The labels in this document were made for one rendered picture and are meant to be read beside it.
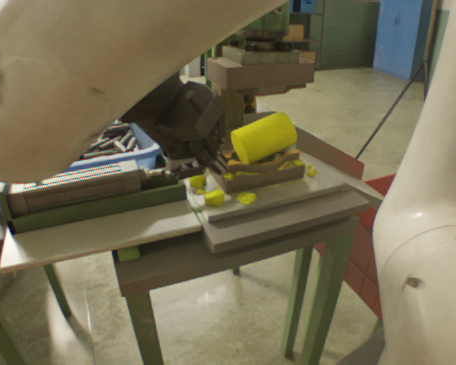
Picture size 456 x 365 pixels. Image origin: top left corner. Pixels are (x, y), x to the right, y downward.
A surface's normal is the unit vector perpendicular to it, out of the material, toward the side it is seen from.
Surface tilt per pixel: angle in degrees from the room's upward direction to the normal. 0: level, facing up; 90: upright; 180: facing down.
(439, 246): 27
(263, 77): 90
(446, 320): 20
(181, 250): 0
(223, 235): 0
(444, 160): 83
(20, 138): 111
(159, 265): 0
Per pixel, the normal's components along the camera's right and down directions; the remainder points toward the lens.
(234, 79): 0.38, 0.46
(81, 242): 0.00, -0.87
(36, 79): -0.06, 0.61
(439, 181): -0.76, 0.20
